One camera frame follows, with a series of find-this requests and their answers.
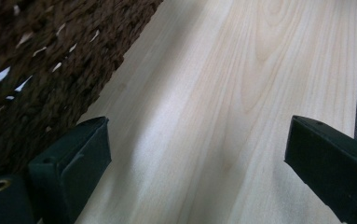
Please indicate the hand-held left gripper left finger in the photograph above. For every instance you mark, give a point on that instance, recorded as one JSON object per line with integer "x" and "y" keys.
{"x": 73, "y": 161}

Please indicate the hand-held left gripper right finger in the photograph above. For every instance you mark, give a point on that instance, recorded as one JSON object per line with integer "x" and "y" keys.
{"x": 328, "y": 158}

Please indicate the brown woven basket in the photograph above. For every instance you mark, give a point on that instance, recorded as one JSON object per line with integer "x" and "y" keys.
{"x": 39, "y": 71}

